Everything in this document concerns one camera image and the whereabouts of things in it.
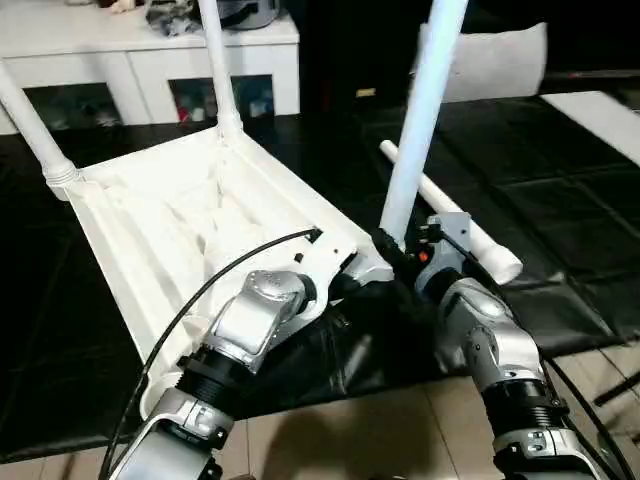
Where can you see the white plastic table leg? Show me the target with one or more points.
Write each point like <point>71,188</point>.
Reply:
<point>222,70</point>
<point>35,130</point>
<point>420,120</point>
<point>460,215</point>

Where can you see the white plastic table top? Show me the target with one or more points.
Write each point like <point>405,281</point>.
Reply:
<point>170,220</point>

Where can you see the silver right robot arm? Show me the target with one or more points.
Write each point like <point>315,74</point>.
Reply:
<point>490,340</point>

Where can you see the black work mat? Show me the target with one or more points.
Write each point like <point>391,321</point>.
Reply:
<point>560,220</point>

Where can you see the small yellow tag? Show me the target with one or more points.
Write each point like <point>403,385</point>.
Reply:
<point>366,92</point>

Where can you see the grey pillow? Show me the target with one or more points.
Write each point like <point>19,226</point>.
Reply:
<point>495,65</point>

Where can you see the white flat board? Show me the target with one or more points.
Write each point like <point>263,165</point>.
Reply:
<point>600,120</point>

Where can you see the black metal bar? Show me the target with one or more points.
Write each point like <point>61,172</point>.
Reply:
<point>615,385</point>

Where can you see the grey black bag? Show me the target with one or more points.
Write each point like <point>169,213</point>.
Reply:
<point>220,10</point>

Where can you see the white cabinet with glass doors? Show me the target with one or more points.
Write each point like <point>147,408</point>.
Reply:
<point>100,50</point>

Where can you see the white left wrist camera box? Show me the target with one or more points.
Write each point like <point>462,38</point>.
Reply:
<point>320,265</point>

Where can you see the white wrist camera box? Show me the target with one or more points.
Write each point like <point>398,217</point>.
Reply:
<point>320,265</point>
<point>455,235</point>

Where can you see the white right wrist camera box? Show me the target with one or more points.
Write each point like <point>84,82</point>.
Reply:
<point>455,235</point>

